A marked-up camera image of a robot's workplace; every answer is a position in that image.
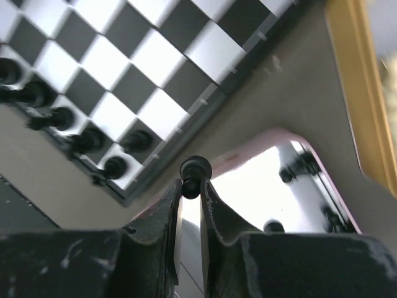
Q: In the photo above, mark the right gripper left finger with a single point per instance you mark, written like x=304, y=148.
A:
x=39, y=259

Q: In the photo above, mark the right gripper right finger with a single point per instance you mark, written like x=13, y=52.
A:
x=240, y=260

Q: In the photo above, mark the black chess piece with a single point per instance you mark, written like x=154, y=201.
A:
x=114, y=168
x=11, y=71
x=61, y=118
x=33, y=94
x=90, y=140

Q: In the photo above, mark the black pawn second row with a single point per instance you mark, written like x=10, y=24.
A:
x=137, y=142

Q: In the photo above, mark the black chess pieces heap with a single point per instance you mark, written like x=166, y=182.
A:
x=315, y=207

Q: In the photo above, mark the pink tin box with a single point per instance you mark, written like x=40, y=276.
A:
x=245, y=189

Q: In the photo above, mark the black white chessboard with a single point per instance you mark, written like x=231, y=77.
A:
x=164, y=67

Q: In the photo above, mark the yellow tin box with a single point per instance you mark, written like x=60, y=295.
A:
x=350, y=32

